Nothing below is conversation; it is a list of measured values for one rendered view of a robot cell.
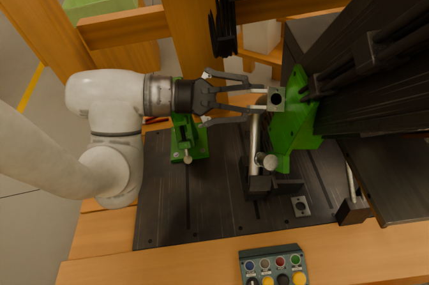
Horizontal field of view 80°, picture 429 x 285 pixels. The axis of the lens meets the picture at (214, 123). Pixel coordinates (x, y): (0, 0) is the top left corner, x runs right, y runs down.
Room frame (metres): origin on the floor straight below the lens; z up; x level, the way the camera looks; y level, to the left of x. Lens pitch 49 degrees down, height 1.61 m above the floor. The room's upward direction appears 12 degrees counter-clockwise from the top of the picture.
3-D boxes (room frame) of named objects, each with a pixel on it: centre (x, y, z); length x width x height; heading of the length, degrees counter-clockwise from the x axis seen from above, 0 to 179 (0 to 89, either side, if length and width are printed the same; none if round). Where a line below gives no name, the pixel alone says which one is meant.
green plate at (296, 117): (0.36, -0.20, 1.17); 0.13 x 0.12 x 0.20; 87
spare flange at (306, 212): (0.26, -0.19, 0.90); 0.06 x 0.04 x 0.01; 176
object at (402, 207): (0.31, -0.35, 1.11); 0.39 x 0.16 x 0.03; 177
